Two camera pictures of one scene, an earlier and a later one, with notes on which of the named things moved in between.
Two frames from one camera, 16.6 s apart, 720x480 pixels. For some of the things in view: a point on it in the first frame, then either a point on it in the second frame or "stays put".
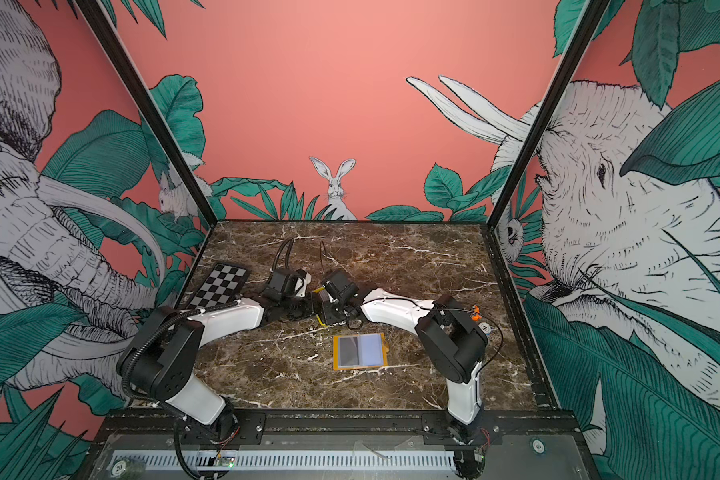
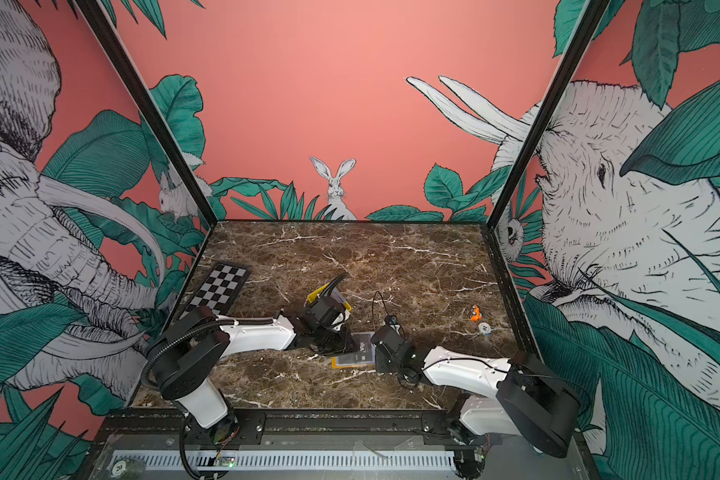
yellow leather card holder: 359,351 stays put
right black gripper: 329,316 → 380,365
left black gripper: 308,310 → 344,348
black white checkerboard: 223,286 stays put
